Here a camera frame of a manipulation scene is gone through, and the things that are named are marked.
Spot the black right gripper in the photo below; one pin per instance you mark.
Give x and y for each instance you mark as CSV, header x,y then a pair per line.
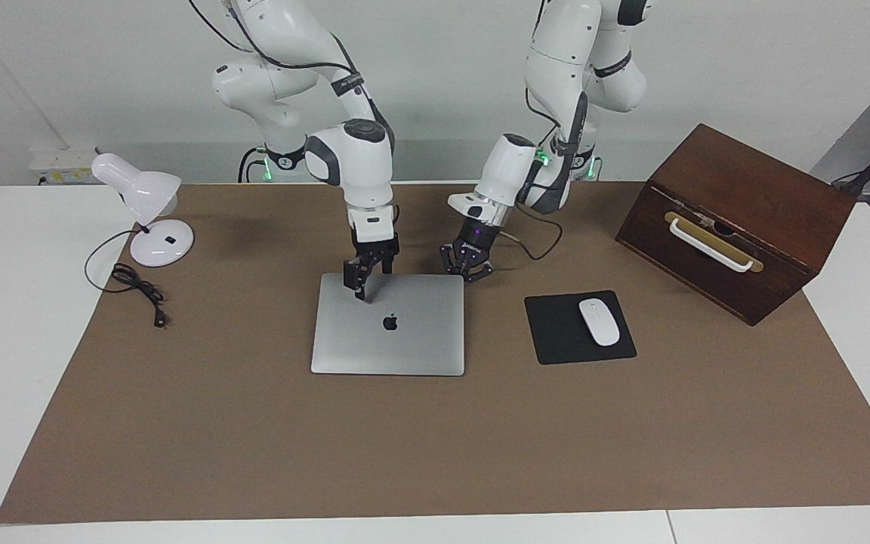
x,y
374,249

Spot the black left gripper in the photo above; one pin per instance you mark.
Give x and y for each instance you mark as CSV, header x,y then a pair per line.
x,y
479,238

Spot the silver laptop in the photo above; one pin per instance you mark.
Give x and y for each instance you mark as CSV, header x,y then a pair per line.
x,y
405,340

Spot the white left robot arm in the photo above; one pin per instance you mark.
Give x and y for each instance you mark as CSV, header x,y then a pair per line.
x,y
507,170

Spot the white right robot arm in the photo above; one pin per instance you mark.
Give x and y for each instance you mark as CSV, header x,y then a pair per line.
x,y
359,162

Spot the black mouse pad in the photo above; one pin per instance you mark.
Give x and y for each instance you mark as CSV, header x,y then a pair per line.
x,y
556,332

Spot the white computer mouse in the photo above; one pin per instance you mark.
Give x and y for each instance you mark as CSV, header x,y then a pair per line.
x,y
599,321

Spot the brown table mat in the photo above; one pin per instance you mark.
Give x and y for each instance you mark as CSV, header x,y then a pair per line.
x,y
435,438

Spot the white desk lamp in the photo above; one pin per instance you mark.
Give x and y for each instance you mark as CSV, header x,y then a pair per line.
x,y
144,193

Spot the dark wooden box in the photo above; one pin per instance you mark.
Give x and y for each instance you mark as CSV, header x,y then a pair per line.
x,y
760,227

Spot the white power strip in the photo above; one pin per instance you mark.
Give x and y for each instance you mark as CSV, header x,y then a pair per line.
x,y
61,162

